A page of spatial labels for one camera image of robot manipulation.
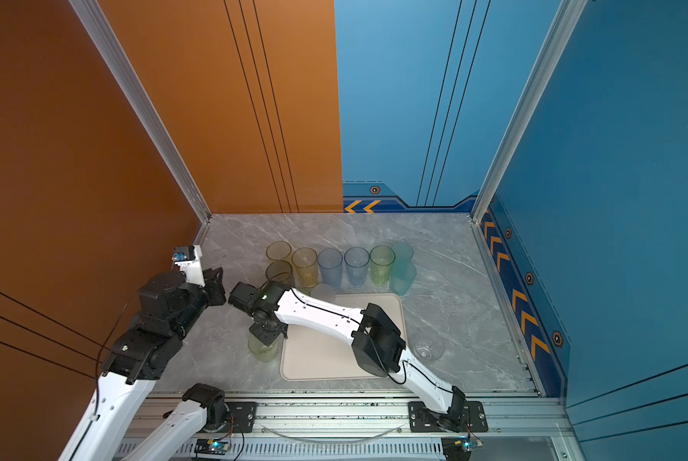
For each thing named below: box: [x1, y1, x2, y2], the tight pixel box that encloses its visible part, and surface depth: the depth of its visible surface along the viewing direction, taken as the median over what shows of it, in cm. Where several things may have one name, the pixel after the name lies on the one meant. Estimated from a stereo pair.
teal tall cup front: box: [390, 258, 418, 296], surface depth 96 cm
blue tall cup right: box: [344, 245, 370, 287], surface depth 94 cm
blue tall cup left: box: [317, 247, 344, 290], surface depth 93 cm
